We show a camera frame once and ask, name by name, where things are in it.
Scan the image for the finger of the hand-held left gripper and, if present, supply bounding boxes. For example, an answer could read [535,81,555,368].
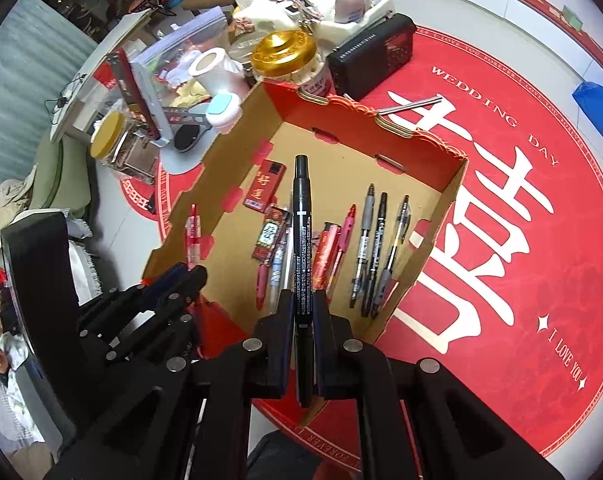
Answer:
[104,265,208,367]
[78,262,196,341]

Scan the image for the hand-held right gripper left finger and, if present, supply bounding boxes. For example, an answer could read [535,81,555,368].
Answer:
[46,289,297,480]

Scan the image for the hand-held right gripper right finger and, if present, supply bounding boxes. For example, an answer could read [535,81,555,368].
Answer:
[314,290,565,480]

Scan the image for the thin red pen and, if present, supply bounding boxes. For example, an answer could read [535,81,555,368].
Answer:
[185,204,203,268]

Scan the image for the red gel pen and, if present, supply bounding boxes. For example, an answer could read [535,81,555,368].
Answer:
[255,260,272,311]

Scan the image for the light blue pen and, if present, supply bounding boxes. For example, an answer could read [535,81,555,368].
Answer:
[267,240,288,306]

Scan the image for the white pen with clear cap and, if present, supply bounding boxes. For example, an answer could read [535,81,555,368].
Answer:
[281,210,294,291]

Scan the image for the small dark red printed box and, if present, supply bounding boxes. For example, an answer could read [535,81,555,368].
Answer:
[251,207,288,264]

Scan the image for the black marker pen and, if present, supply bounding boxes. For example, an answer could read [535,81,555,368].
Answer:
[360,191,389,318]
[292,155,316,408]

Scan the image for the red pack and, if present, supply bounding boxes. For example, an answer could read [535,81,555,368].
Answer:
[244,159,286,212]

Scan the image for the grey-grip clear pen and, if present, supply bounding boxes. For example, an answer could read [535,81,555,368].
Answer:
[349,183,377,309]

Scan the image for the pink-grip red pen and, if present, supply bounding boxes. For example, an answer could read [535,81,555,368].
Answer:
[326,203,358,301]

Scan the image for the black pen with grey grip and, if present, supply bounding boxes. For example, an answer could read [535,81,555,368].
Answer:
[370,195,412,318]

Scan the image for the red cardboard box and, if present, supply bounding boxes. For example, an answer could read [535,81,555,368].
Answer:
[141,80,469,428]

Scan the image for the white lace cloth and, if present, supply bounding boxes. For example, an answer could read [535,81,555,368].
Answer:
[66,220,99,306]

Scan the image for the beige cloth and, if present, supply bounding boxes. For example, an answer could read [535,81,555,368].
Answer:
[0,165,39,251]

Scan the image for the green cushion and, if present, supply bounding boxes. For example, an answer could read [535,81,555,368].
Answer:
[28,135,99,211]

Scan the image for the person's grey trousers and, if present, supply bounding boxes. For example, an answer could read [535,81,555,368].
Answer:
[246,430,332,480]

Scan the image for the black round disc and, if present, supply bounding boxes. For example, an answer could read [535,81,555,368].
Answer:
[174,122,202,153]

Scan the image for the jar with yellow lid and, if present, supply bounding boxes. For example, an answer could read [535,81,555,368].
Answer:
[90,111,159,181]

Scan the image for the silver phone stand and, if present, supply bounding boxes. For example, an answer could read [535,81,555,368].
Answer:
[131,62,212,148]

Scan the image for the white and teal small device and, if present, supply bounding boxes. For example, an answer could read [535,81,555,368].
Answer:
[205,92,242,135]

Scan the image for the red-edged phone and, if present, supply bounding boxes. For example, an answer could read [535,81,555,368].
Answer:
[106,50,161,142]

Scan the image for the grey-blue curtain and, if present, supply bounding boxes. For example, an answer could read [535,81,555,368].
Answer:
[0,0,99,201]

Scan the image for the white side table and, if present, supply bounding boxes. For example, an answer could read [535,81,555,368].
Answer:
[48,10,152,143]

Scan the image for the white tape roll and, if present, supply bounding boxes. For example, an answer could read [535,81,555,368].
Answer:
[188,47,244,98]

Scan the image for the clear zip bag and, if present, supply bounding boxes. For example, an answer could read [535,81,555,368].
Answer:
[131,7,230,86]

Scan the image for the jar with gold lid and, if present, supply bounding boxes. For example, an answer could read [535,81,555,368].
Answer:
[251,30,332,98]

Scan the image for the silver radio antenna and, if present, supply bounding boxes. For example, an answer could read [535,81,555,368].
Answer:
[376,96,443,117]

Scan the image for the black radio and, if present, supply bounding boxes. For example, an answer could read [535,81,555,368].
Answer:
[327,12,416,102]

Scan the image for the red round printed mat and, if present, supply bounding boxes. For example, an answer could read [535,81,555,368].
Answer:
[118,25,603,480]

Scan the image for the white bottle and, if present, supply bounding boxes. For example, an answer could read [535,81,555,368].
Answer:
[334,0,369,25]

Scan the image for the white plastic tray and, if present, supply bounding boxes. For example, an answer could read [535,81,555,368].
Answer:
[258,0,397,51]

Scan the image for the blue plastic bag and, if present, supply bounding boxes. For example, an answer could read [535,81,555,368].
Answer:
[572,81,603,153]

